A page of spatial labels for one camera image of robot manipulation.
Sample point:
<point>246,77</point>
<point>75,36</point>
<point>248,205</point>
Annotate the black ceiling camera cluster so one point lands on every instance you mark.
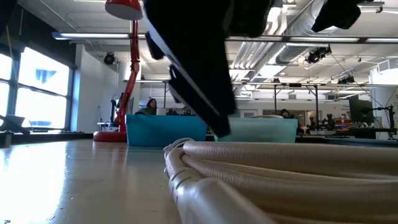
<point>317,55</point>

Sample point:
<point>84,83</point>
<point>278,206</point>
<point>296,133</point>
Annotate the dark monitor on stand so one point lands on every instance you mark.
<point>113,109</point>

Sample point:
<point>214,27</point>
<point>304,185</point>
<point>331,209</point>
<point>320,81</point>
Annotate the small black ceiling camera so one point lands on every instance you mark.
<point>345,80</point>

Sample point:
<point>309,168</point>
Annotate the black table frame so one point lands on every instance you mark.
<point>46,137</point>

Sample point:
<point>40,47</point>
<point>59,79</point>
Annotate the blue plastic bin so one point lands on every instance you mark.
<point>161,130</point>

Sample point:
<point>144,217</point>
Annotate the silver ventilation duct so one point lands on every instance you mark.
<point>292,53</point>

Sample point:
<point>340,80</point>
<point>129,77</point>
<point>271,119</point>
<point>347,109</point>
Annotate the long overhead light bar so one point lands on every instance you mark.
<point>93,35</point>

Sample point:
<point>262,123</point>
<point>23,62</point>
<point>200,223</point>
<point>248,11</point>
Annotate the person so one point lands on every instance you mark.
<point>151,105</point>
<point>285,113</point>
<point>186,111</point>

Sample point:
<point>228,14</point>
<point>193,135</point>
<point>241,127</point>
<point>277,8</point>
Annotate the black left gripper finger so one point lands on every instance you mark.
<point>192,96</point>
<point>211,77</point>

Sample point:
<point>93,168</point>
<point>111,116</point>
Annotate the black ceiling spotlight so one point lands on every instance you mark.
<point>109,58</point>

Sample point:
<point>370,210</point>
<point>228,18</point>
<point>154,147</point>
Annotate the teal plastic bin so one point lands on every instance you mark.
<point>264,130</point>

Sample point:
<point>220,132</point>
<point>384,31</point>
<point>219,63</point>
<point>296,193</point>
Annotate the white laptop lid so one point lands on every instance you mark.
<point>161,111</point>

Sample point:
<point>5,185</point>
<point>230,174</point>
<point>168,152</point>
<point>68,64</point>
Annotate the black laptop stand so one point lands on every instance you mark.
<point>12,123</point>

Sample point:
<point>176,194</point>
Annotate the black metal scaffold frame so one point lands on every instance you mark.
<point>275,99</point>

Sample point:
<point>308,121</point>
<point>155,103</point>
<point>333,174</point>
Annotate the red desk lamp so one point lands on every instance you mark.
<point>134,46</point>

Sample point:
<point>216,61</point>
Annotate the black computer monitor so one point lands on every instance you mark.
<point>360,112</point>

